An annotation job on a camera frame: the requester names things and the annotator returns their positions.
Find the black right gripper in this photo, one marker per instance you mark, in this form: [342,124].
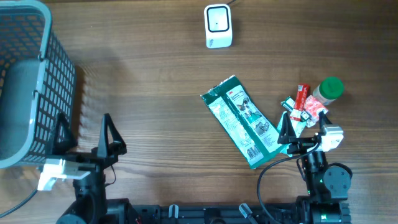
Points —
[288,136]

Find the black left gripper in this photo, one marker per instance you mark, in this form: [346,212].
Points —
[106,155]

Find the light teal snack pouch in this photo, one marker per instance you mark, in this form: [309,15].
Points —
[298,128]

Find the red yogurt label sleeve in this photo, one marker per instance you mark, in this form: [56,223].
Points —
[313,107]

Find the red chocolate bar packet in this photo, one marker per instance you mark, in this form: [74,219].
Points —
[301,97]

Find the yogurt bottle red label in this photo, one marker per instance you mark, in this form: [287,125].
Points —
[329,90]

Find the large green 3M package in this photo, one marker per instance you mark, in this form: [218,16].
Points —
[252,132]

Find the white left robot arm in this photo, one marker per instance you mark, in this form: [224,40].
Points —
[91,204]

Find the white barcode scanner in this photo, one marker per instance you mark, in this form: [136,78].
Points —
[218,26]

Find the dark grey plastic basket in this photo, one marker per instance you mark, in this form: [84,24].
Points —
[38,82]

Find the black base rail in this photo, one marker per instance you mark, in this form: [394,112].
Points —
[217,214]

